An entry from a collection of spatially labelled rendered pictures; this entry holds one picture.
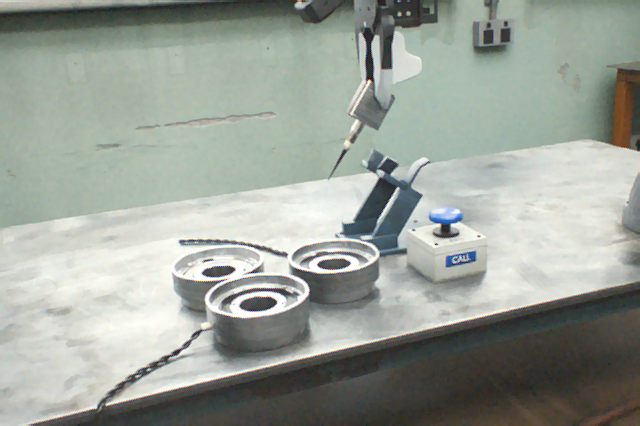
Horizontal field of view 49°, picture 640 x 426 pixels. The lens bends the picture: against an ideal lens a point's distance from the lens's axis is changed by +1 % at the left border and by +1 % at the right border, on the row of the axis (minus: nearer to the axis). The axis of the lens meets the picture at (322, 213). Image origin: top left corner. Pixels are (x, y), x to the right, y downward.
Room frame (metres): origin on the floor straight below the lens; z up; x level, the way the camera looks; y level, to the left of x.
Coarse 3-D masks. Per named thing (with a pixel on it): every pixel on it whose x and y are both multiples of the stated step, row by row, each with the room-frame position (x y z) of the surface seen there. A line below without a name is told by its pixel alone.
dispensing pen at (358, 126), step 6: (366, 84) 0.87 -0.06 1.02; (360, 90) 0.87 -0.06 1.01; (354, 96) 0.88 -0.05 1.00; (354, 102) 0.87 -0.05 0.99; (348, 108) 0.88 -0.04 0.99; (348, 114) 0.87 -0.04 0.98; (354, 126) 0.87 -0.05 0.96; (360, 126) 0.87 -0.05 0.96; (354, 132) 0.86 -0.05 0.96; (360, 132) 0.87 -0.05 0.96; (348, 138) 0.86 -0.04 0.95; (354, 138) 0.86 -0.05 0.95; (348, 144) 0.86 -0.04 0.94; (348, 150) 0.86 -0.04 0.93; (342, 156) 0.86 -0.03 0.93; (336, 162) 0.86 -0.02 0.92; (330, 174) 0.86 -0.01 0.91
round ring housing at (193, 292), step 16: (192, 256) 0.78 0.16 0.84; (208, 256) 0.79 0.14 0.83; (224, 256) 0.79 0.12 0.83; (240, 256) 0.78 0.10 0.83; (256, 256) 0.77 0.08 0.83; (176, 272) 0.74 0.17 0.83; (208, 272) 0.76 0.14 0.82; (224, 272) 0.76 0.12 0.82; (240, 272) 0.73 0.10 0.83; (256, 272) 0.72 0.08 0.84; (176, 288) 0.71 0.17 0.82; (192, 288) 0.69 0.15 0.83; (208, 288) 0.69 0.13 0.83; (192, 304) 0.70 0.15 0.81
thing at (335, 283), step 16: (336, 240) 0.79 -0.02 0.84; (352, 240) 0.78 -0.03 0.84; (320, 256) 0.77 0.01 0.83; (336, 256) 0.77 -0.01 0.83; (304, 272) 0.70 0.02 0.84; (320, 272) 0.69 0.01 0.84; (336, 272) 0.69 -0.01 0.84; (352, 272) 0.69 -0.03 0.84; (368, 272) 0.70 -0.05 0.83; (320, 288) 0.69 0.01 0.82; (336, 288) 0.69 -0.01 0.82; (352, 288) 0.69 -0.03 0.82; (368, 288) 0.71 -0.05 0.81
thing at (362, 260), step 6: (318, 252) 0.78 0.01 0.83; (324, 252) 0.78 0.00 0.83; (330, 252) 0.78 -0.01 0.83; (336, 252) 0.78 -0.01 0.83; (342, 252) 0.78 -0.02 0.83; (348, 252) 0.78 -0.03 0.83; (354, 252) 0.77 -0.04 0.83; (306, 258) 0.76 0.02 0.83; (312, 258) 0.76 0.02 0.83; (354, 258) 0.76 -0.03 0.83; (360, 258) 0.75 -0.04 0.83; (366, 258) 0.75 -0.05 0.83; (300, 264) 0.75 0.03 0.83; (306, 264) 0.75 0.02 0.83; (360, 264) 0.73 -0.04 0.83
